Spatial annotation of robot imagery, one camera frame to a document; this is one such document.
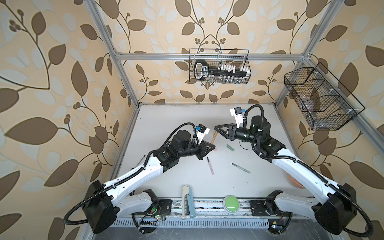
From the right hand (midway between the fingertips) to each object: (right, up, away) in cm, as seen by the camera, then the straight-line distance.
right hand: (217, 129), depth 68 cm
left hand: (-1, -8, 0) cm, 8 cm away
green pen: (+17, -25, +20) cm, 36 cm away
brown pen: (-1, -4, +1) cm, 4 cm away
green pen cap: (+12, -14, +28) cm, 33 cm away
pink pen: (0, -27, +18) cm, 32 cm away
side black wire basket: (+54, +12, +4) cm, 56 cm away
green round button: (+8, -38, +5) cm, 39 cm away
